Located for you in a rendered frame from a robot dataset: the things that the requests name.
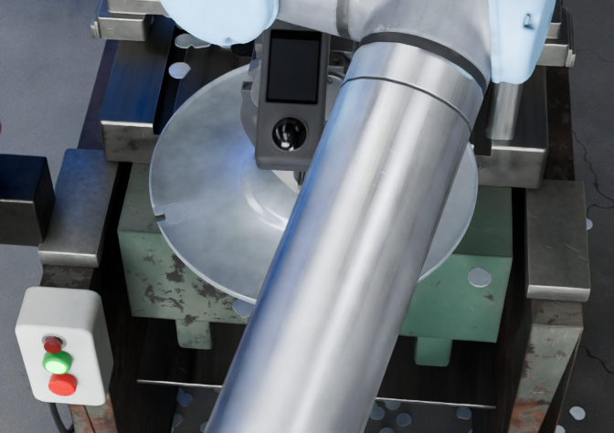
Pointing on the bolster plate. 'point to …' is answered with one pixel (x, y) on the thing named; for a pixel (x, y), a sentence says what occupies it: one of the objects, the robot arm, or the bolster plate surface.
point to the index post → (502, 110)
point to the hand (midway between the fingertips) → (301, 186)
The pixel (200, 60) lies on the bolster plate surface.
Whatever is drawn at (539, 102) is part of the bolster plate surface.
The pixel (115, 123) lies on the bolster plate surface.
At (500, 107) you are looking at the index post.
